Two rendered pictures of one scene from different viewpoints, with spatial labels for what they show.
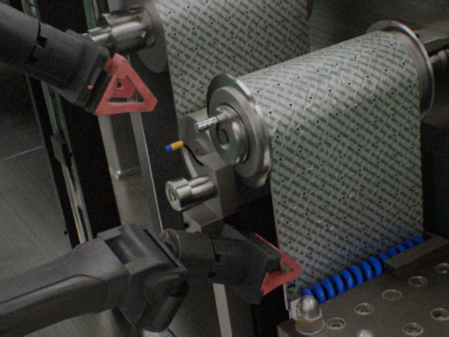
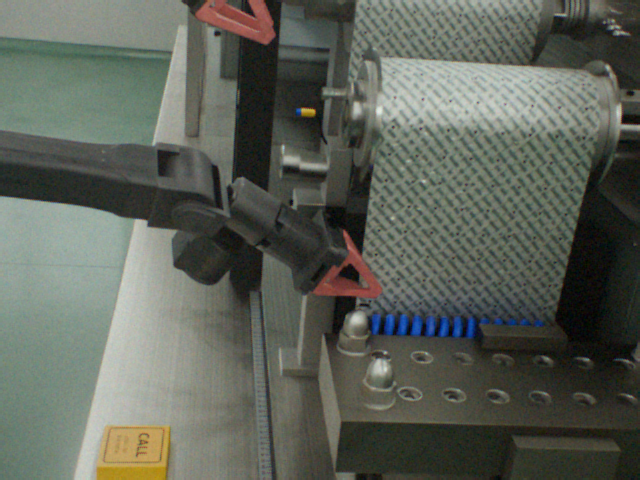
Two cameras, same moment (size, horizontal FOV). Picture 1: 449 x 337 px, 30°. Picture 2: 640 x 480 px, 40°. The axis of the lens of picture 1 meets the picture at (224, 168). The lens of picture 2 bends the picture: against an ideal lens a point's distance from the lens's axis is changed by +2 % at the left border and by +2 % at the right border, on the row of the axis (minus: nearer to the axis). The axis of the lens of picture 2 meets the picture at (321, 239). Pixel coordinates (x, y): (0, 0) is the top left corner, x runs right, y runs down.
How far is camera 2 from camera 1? 0.34 m
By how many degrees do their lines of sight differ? 17
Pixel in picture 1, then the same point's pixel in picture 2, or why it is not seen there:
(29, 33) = not seen: outside the picture
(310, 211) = (410, 231)
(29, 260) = not seen: hidden behind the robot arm
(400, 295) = (471, 363)
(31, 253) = not seen: hidden behind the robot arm
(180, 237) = (245, 187)
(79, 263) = (115, 155)
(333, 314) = (386, 348)
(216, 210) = (323, 197)
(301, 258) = (385, 279)
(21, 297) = (33, 155)
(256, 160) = (364, 146)
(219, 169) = (336, 150)
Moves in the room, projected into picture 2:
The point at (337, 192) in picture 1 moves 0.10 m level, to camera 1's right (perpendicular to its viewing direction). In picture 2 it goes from (451, 224) to (544, 245)
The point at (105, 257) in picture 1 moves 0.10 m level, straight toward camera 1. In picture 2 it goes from (146, 162) to (104, 197)
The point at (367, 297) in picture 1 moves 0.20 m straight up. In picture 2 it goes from (434, 350) to (464, 176)
